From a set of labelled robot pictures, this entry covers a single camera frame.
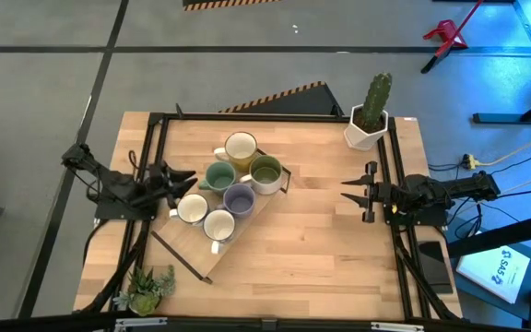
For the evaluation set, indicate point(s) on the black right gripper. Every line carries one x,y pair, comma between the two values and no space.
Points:
385,196

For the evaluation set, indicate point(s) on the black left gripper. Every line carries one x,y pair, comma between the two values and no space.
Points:
157,184

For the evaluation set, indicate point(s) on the white mug navy floral print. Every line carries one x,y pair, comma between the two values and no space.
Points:
218,226
192,208

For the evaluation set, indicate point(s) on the purple mug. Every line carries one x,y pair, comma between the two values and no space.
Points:
239,201

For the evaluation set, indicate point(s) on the yellow mug white interior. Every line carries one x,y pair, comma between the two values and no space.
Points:
240,147

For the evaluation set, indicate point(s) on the white mug green interior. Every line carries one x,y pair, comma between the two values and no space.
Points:
265,174

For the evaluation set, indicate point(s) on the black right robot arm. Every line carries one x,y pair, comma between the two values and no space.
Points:
431,191

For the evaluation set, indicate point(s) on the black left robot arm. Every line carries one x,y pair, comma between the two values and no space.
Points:
113,184

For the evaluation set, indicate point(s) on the cactus in white pot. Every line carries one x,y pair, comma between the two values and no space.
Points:
366,133

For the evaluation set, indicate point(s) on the wooden shelf riser black legs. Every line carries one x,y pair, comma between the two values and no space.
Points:
187,249

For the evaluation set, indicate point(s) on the black smartphone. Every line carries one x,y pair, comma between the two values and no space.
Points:
433,267

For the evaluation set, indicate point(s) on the black hazard-striped ramp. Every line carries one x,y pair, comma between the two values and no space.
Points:
302,102

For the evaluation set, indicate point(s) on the yellow power plug adapter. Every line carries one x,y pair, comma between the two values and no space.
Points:
468,161

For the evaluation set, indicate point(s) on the small green succulent plant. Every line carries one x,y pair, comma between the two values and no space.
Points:
145,292

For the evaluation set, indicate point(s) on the black diagonal bar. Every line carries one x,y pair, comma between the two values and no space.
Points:
500,235

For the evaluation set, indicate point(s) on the white printed cardboard box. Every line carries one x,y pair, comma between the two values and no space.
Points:
493,272

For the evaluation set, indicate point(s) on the black hazard-striped strip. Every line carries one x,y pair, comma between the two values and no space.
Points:
228,3

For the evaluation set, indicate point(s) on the black aluminium table frame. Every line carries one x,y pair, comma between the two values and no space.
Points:
192,115

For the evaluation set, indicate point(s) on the black desk frame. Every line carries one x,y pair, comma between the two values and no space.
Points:
496,118

